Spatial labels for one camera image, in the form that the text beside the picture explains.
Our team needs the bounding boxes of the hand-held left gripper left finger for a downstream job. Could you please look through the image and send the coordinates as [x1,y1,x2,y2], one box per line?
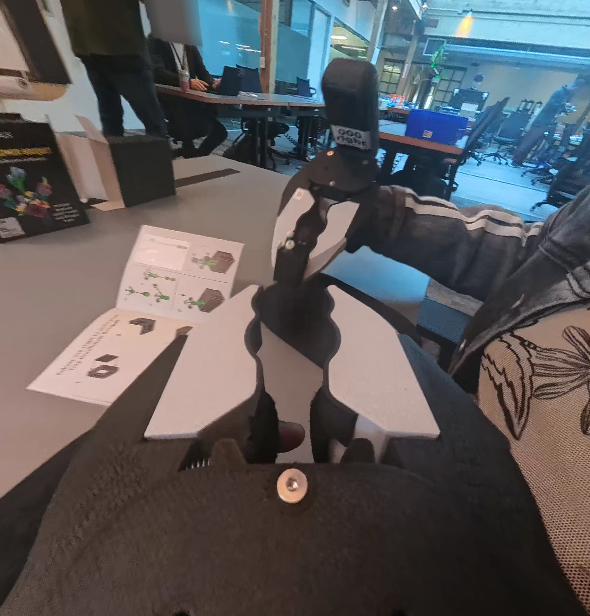
[144,284,266,441]

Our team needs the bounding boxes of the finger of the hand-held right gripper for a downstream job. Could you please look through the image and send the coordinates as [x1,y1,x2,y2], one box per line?
[271,187,324,289]
[300,200,361,281]

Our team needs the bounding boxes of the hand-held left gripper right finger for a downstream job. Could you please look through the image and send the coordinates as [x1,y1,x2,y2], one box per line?
[314,285,441,463]

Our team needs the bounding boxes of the person's right forearm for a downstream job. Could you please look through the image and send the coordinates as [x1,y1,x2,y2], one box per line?
[350,184,558,303]

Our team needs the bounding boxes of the black flower set box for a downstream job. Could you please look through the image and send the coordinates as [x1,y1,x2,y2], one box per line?
[0,118,91,244]

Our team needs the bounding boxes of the brown-edged office desk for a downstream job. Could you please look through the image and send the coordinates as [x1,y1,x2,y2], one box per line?
[379,119,464,200]
[155,83,327,169]

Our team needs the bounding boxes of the blue plastic crate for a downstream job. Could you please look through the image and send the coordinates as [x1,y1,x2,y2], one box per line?
[405,108,470,145]

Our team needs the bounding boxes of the white instruction booklet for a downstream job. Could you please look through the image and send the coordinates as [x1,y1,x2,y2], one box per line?
[28,225,245,408]

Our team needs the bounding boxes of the dark laptop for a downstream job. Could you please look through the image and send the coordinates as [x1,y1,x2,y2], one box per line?
[220,65,263,96]

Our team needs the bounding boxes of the group of black office chairs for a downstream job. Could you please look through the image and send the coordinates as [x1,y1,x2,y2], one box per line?
[468,96,590,212]

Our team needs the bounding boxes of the floral print shirt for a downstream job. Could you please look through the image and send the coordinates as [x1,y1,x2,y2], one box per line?
[478,308,590,616]

